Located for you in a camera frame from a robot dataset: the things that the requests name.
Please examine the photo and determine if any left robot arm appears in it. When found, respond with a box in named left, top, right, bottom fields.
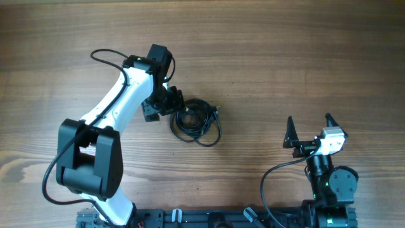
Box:
left=50, top=44, right=185, bottom=227

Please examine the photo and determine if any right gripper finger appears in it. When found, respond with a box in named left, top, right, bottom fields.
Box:
left=325, top=113, right=349, bottom=138
left=283, top=116, right=299, bottom=148

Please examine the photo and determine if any black USB cable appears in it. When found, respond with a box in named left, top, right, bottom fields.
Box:
left=169, top=98, right=223, bottom=148

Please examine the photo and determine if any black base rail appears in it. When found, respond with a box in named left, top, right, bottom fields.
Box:
left=75, top=207, right=358, bottom=228

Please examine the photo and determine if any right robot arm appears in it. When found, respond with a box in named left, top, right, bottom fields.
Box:
left=283, top=113, right=359, bottom=228

